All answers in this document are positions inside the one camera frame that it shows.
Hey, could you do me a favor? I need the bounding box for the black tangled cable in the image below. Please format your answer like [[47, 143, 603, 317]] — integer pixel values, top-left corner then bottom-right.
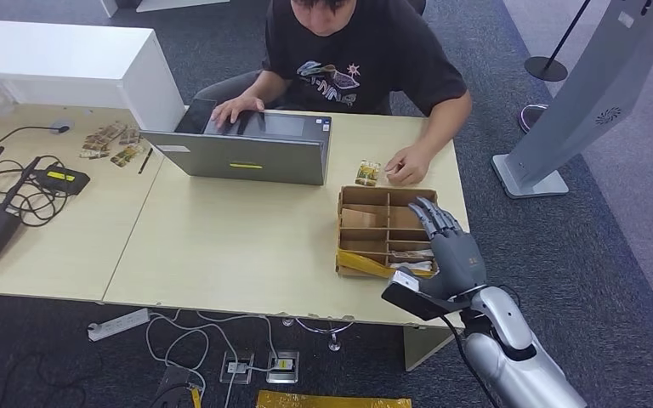
[[0, 155, 71, 228]]

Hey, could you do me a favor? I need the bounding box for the pale desk leg panel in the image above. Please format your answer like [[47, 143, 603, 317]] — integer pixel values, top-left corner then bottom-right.
[[404, 326, 457, 373]]

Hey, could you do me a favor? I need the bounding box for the white cable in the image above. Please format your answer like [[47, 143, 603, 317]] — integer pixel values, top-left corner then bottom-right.
[[145, 312, 243, 408], [196, 310, 281, 361]]

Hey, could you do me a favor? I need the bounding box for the autumn trees photo ID card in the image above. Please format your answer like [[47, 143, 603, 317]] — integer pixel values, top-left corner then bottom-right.
[[355, 160, 382, 188]]

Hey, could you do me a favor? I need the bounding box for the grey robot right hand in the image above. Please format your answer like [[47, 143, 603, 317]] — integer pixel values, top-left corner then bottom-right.
[[406, 196, 489, 303]]

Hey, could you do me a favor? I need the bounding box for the person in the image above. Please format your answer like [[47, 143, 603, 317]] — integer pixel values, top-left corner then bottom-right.
[[194, 0, 474, 187]]

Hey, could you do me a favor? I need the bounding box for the grey laptop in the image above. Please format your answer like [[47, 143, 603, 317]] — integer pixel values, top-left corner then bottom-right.
[[139, 106, 333, 187]]

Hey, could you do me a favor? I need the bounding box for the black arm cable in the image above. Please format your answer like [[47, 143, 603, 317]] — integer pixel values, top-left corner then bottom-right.
[[439, 314, 499, 408]]

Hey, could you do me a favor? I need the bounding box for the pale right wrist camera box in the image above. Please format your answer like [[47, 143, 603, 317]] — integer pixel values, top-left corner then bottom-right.
[[381, 269, 471, 322]]

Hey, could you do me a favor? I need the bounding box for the white furniture base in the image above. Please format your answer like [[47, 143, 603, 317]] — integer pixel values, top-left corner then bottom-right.
[[99, 0, 232, 18]]

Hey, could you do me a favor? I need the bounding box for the white cabinet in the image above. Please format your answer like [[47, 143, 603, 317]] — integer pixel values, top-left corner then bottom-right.
[[0, 18, 188, 133]]

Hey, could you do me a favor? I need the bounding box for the chrome stool base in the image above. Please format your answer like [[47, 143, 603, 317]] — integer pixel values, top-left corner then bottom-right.
[[281, 318, 355, 353]]

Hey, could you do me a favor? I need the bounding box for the grey kiosk stand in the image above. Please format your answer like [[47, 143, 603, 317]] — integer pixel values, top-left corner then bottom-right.
[[491, 0, 653, 199]]

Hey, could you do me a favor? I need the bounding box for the person's left hand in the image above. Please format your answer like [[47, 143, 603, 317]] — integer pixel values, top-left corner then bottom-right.
[[384, 143, 434, 187]]

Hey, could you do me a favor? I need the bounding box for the black stanchion post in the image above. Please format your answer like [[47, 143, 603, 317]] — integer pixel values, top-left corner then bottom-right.
[[525, 0, 593, 82]]

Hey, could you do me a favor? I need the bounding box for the round dark disc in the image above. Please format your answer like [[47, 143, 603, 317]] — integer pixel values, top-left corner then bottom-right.
[[518, 103, 551, 135]]

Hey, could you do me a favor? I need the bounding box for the black phone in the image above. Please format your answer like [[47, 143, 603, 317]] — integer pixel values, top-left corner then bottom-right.
[[174, 98, 219, 135]]

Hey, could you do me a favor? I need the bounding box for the black gooseneck microphone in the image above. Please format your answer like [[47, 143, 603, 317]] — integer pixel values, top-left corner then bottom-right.
[[0, 118, 74, 154]]

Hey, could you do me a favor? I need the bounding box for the person's right hand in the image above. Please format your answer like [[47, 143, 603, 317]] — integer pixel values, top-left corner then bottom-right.
[[209, 93, 265, 129]]

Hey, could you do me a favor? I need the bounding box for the black adapter with yellow label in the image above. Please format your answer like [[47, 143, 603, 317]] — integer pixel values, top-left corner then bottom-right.
[[34, 164, 92, 197]]

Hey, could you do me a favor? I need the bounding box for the steel floor socket yellow label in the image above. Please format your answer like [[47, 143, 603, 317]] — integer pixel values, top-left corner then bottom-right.
[[265, 349, 300, 385]]

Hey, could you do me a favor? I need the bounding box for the cardboard divider box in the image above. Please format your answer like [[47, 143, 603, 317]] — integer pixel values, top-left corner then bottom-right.
[[335, 185, 440, 281]]

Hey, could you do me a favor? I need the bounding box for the black floor cable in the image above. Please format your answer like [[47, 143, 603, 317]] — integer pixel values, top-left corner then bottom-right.
[[0, 351, 108, 408]]

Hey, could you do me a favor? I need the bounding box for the white power strip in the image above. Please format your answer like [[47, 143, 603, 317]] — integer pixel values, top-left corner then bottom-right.
[[87, 308, 151, 343]]

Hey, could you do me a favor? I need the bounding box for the yellow floor tape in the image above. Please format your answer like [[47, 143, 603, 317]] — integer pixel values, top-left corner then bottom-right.
[[256, 389, 413, 408]]

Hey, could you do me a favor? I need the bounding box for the black floor adapter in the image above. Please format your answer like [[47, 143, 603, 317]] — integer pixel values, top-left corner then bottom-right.
[[143, 365, 202, 408]]

